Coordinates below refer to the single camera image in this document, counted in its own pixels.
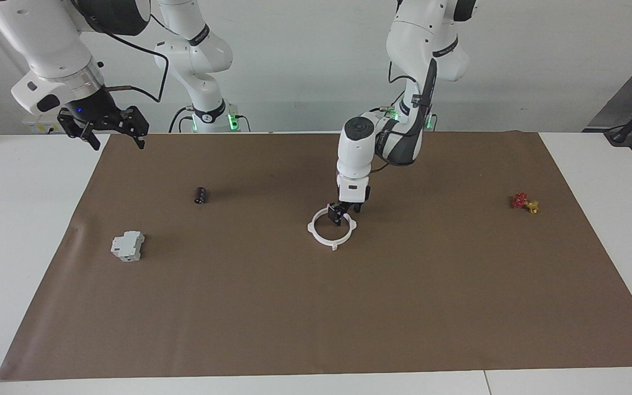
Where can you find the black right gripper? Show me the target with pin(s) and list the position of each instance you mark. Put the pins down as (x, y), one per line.
(94, 112)

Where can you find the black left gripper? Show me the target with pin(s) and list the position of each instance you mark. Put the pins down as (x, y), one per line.
(355, 206)

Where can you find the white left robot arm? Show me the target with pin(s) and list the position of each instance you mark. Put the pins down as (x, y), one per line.
(357, 148)

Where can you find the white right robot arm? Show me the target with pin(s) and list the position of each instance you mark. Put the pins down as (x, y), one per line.
(47, 38)

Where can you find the brown paper table mat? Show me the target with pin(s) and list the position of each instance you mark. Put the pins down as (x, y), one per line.
(316, 307)

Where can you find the black cylindrical capacitor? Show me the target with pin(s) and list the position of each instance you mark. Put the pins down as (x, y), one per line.
(201, 196)

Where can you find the white circuit breaker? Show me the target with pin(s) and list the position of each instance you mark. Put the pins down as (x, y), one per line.
(127, 247)

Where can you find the white wall socket box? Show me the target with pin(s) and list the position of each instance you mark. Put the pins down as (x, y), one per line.
(36, 127)

